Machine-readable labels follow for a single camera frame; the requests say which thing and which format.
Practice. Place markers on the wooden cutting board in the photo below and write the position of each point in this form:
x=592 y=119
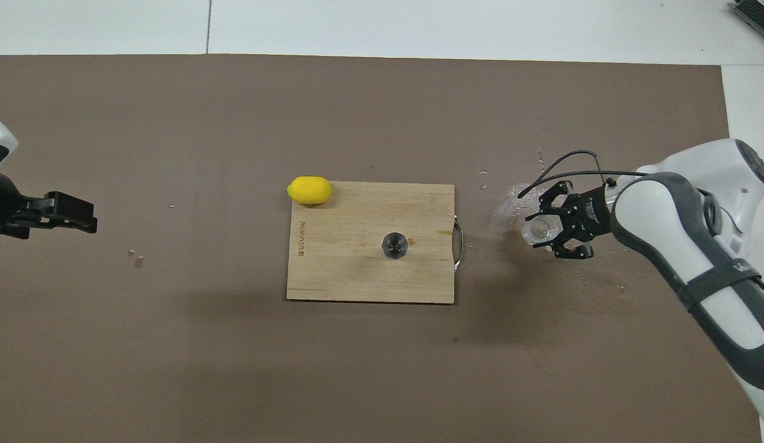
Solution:
x=345 y=258

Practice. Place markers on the metal jigger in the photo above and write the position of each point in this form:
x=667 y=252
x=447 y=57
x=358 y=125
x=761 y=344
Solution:
x=395 y=246

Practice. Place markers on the yellow lemon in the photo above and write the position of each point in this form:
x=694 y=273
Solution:
x=309 y=190

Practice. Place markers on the clear glass cup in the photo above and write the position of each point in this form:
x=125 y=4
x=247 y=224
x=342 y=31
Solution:
x=540 y=230

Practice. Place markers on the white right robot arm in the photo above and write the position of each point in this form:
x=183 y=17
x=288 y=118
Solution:
x=665 y=227

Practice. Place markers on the brown table mat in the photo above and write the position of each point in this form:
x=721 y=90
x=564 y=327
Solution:
x=234 y=381

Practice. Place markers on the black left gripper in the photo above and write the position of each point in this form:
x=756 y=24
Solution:
x=3 y=206

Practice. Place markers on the grey ribbed device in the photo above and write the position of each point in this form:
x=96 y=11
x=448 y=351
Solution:
x=757 y=15

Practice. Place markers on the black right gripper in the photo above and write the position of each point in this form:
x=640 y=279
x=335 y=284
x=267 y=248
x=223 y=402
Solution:
x=591 y=215

